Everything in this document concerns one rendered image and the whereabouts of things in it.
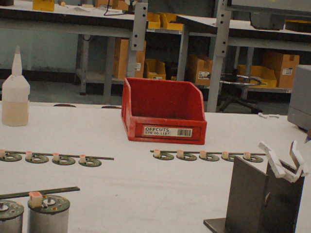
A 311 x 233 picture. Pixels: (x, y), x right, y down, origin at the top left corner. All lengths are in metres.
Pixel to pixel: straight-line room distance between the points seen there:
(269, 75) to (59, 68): 1.88
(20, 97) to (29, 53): 4.09
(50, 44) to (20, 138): 4.14
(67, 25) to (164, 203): 2.24
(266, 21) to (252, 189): 2.64
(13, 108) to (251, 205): 0.37
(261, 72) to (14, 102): 4.55
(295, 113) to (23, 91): 0.40
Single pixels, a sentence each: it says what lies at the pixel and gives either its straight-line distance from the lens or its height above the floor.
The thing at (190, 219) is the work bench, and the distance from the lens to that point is 0.48.
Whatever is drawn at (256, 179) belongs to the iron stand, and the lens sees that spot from 0.42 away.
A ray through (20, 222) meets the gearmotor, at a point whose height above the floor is 0.81.
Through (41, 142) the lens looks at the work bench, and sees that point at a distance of 0.65.
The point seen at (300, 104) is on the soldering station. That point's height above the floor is 0.79.
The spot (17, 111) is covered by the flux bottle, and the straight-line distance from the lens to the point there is 0.71.
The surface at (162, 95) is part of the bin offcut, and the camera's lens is 0.79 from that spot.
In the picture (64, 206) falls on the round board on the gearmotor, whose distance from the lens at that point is 0.33.
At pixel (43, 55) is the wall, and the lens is 4.80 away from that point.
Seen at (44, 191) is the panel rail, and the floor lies 0.81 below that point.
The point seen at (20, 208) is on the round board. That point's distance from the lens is 0.33.
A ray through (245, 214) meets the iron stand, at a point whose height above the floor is 0.78.
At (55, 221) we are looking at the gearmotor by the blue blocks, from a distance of 0.33.
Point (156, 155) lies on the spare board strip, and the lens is 0.63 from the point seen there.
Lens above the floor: 0.95
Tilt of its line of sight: 14 degrees down
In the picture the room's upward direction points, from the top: 6 degrees clockwise
